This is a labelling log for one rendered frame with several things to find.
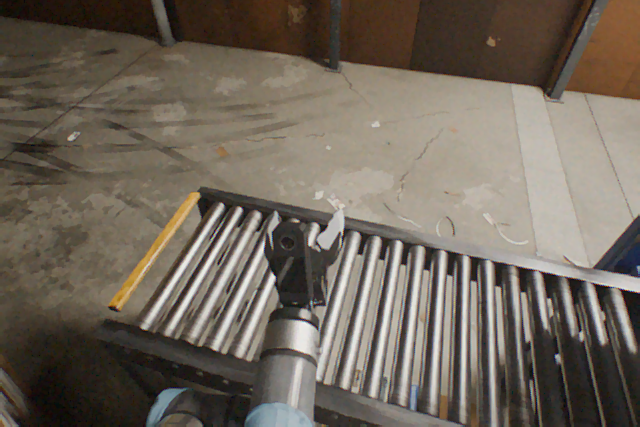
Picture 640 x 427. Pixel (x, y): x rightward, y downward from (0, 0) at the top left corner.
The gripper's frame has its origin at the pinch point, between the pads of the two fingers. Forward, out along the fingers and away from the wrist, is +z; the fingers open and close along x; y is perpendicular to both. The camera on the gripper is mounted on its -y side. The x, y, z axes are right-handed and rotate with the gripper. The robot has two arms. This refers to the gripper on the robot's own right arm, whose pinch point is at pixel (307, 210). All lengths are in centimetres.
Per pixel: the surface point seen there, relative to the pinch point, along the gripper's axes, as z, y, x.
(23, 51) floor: 298, 79, -331
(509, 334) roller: 4, 51, 43
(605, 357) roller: 0, 53, 63
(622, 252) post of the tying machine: 36, 61, 85
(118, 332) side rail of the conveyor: -5, 37, -52
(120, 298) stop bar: 3, 35, -55
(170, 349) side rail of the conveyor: -8, 39, -38
